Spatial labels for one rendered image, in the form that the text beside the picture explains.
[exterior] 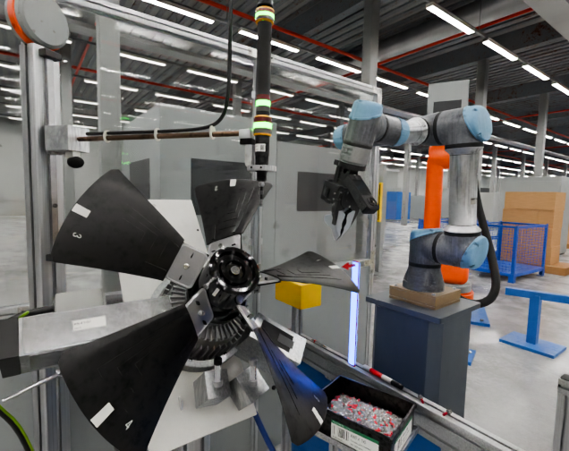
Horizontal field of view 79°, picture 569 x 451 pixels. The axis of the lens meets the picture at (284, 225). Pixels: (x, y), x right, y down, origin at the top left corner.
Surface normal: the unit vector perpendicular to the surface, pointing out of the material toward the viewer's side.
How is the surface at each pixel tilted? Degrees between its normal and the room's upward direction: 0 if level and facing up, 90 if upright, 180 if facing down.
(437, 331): 90
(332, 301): 90
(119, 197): 74
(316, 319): 90
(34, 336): 50
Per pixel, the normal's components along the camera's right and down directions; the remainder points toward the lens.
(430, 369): -0.11, 0.08
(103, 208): 0.27, -0.14
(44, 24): 0.95, 0.05
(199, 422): 0.47, -0.58
